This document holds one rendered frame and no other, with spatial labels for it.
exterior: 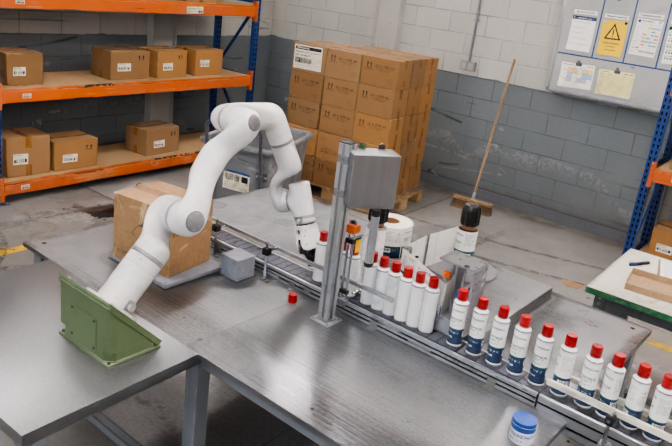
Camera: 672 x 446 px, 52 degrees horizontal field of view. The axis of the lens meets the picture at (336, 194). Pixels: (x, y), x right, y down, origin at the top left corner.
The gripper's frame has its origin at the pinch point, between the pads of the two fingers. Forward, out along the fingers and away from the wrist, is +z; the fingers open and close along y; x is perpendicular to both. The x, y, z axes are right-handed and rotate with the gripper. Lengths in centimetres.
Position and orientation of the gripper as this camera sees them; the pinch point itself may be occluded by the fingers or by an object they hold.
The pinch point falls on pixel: (311, 261)
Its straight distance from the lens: 274.2
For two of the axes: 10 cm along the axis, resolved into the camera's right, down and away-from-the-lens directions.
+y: 6.3, -1.7, 7.6
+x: -7.6, 0.6, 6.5
